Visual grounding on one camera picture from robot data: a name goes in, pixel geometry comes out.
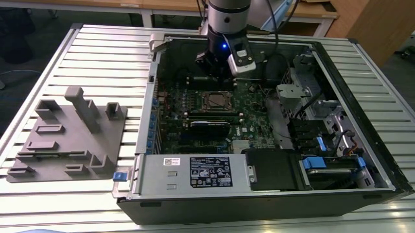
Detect black power cable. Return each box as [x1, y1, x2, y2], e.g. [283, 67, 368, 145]
[301, 93, 325, 119]

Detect wooden cabinet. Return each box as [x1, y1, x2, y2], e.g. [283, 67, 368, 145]
[326, 0, 415, 70]

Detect green motherboard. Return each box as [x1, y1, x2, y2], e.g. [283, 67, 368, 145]
[155, 72, 285, 155]

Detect silver chipset heatsink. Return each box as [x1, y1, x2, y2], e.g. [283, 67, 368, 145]
[233, 139, 254, 149]

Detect RAM slot white clips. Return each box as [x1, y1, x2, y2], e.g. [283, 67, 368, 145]
[186, 116, 245, 122]
[185, 112, 245, 116]

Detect black graphics card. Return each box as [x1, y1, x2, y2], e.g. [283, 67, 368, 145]
[189, 119, 231, 139]

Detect CPU socket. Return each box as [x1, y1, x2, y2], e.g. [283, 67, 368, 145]
[201, 90, 235, 112]

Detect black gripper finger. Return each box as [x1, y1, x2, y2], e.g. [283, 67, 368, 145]
[194, 51, 234, 85]

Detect silver CPU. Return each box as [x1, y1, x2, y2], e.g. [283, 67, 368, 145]
[207, 93, 227, 105]

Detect wooden desk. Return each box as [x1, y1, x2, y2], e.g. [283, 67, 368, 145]
[151, 0, 341, 37]
[0, 0, 155, 28]

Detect thick black cable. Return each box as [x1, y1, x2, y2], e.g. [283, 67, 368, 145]
[262, 52, 291, 82]

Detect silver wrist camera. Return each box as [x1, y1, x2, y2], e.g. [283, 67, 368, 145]
[227, 40, 258, 74]

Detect silver power supply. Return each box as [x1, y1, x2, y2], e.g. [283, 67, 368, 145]
[129, 153, 254, 195]

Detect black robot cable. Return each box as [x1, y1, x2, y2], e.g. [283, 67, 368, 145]
[259, 0, 281, 64]

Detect black office chair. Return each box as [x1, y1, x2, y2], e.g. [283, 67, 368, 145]
[0, 7, 38, 64]

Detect grey parts rack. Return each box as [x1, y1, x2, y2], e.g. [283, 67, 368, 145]
[6, 86, 130, 183]

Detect hard disk blue carrier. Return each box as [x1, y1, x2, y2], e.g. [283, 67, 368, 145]
[301, 155, 368, 190]

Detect metal socket cover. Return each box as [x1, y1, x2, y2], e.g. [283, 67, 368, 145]
[205, 91, 233, 110]

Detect black PC case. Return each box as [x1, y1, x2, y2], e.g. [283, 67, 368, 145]
[115, 33, 415, 225]

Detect silver metal drive cage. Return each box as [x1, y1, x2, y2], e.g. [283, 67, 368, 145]
[277, 54, 328, 117]

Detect black drive bay block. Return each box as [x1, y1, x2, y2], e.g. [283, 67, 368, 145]
[287, 118, 334, 152]

